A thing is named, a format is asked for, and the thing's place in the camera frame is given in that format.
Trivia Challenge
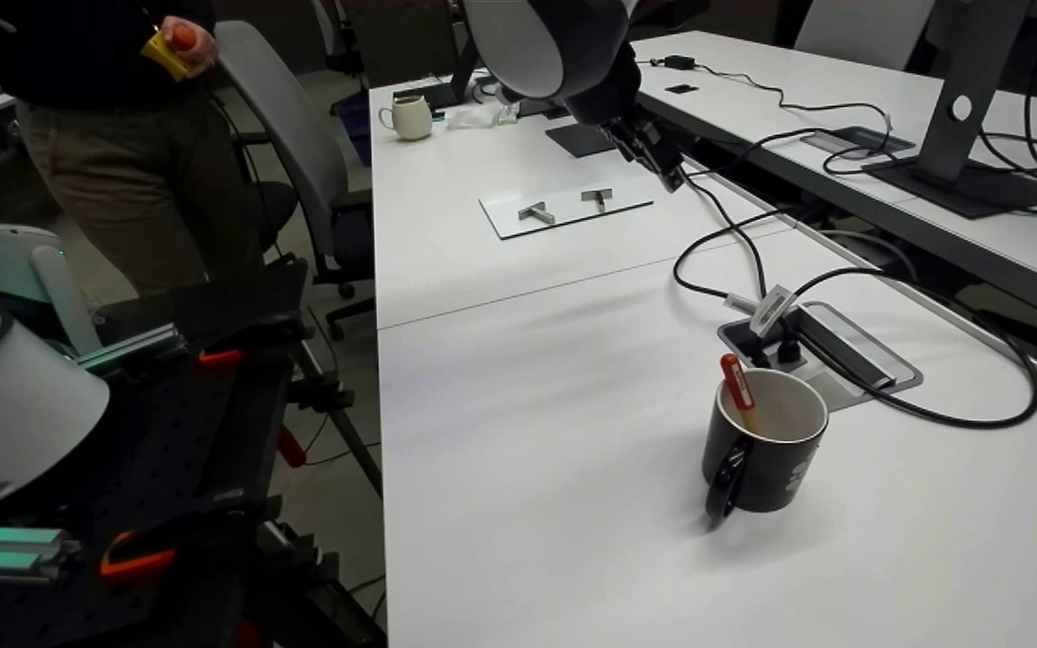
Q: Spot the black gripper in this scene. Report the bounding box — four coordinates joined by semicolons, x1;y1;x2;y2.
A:
566;44;693;198

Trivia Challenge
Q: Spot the red capped tan pen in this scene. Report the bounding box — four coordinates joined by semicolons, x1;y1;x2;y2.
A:
718;350;759;420

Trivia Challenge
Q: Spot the yellow emergency stop button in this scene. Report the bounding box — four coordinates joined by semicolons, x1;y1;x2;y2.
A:
137;19;201;85

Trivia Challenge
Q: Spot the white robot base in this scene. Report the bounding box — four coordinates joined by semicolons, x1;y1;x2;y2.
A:
0;221;116;575

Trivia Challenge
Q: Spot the black mug white inside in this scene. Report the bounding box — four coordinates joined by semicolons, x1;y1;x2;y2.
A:
698;362;837;532

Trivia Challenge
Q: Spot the person bare hand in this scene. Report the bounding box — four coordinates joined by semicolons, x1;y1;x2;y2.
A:
155;12;227;79

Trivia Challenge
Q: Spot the grey T-shaped metal piece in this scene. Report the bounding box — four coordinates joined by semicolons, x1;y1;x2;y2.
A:
517;193;563;232
577;182;621;217

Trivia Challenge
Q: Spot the large black monitor with stand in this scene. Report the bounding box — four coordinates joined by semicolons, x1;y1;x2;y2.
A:
545;114;629;163

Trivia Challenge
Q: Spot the white rectangular board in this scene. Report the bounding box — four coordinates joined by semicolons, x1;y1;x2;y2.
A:
476;182;658;244

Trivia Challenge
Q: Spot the white plug adapter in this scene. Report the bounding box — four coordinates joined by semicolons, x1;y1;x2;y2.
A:
746;282;799;343

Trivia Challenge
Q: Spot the small grey dock device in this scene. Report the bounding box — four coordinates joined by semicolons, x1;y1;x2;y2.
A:
795;122;898;160

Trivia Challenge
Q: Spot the grey table outlet box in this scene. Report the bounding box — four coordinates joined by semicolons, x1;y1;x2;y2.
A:
713;294;925;415

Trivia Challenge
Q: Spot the white cup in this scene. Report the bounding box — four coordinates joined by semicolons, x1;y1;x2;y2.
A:
376;95;440;146

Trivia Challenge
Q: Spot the silver monitor stand black base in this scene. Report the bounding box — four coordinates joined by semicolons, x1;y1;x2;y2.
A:
861;0;1037;224

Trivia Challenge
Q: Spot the grey office chair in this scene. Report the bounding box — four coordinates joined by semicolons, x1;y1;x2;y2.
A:
214;13;382;337

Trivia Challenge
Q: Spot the person in dark clothes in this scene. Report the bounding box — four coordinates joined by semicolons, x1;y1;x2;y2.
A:
0;0;266;304

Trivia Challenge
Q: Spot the black robot mounting stand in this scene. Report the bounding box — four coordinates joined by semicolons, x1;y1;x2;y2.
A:
0;248;393;648

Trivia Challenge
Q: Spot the thin black adapter cable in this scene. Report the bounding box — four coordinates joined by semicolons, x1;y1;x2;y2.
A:
693;58;909;137

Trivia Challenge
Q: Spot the black looped power cable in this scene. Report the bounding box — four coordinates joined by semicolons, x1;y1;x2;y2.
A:
782;258;1037;433

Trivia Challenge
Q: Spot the black clamp orange handle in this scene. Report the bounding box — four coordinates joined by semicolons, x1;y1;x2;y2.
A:
190;343;253;374
94;524;183;589

